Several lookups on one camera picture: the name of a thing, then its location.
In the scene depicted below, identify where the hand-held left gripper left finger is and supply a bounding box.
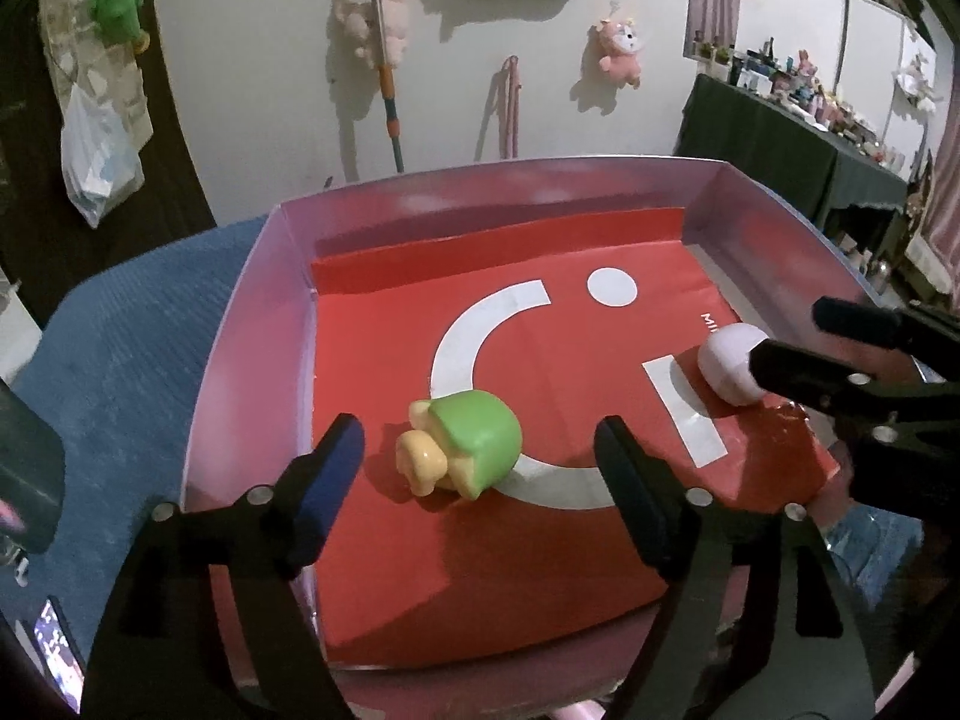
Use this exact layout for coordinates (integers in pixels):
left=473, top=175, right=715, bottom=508
left=79, top=412, right=366, bottom=720

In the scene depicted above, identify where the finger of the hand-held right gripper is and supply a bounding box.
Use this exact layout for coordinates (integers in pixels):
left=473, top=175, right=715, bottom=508
left=812, top=298, right=960, bottom=365
left=746, top=337, right=960, bottom=526

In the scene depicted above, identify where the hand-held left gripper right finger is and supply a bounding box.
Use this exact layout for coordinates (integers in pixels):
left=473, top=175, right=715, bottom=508
left=592, top=416, right=880, bottom=720

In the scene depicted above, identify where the pale pink egg-shaped case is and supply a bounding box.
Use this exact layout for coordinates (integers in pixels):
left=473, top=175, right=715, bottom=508
left=697, top=322, right=773, bottom=407

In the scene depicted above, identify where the pink cardboard box red liner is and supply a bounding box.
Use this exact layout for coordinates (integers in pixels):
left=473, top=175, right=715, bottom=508
left=180, top=154, right=890, bottom=691

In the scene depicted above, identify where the green capped toy figure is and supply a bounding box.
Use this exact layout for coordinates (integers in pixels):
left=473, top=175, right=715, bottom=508
left=395, top=390, right=524, bottom=500

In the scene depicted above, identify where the person's jeans leg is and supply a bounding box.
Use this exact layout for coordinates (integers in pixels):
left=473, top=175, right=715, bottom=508
left=814, top=495, right=927, bottom=608

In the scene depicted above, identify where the table with dark green cloth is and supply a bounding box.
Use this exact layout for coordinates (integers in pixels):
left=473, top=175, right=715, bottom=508
left=675, top=73, right=912, bottom=230

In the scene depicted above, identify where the cluster of bottles and figurines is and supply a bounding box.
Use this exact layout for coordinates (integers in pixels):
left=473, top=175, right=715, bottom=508
left=694, top=34, right=946, bottom=173

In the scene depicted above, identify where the smartphone with lit screen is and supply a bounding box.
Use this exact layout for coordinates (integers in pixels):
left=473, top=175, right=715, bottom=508
left=34, top=596, right=83, bottom=713

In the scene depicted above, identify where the pink pig plush toy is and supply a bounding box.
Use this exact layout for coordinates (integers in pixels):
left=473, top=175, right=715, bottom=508
left=595, top=19, right=647, bottom=87

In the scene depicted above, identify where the clear plastic bag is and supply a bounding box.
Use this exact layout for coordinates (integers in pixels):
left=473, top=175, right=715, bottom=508
left=60, top=86, right=145, bottom=230

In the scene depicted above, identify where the dark brown door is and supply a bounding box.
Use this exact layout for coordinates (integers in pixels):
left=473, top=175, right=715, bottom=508
left=0, top=0, right=218, bottom=316

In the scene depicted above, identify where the mop stick with orange grip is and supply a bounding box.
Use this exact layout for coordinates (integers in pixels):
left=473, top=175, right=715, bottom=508
left=364, top=0, right=406, bottom=173

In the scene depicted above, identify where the pale pink plush toy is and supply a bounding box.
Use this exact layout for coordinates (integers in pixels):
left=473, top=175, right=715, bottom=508
left=334, top=0, right=410, bottom=68

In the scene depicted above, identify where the fabric door organizer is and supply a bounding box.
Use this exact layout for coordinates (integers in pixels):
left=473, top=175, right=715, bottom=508
left=37, top=0, right=147, bottom=166

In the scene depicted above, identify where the green plush toy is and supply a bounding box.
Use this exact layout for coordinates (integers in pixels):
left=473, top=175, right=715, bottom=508
left=88, top=0, right=151, bottom=53

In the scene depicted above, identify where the pink wall hanger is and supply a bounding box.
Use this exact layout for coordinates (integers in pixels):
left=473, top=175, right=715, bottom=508
left=501, top=55, right=522, bottom=161

